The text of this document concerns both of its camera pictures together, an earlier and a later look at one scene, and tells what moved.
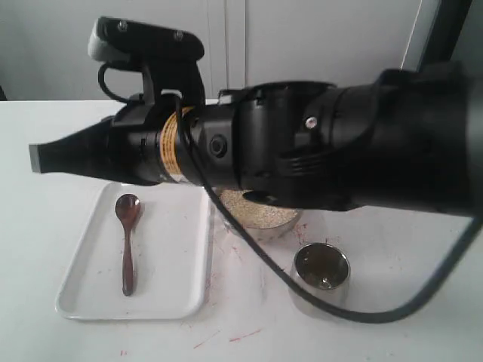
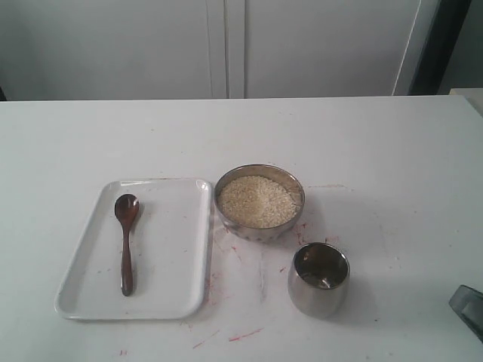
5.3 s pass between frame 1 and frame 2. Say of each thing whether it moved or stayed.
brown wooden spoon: stayed
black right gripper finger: moved
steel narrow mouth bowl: stayed
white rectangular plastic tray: stayed
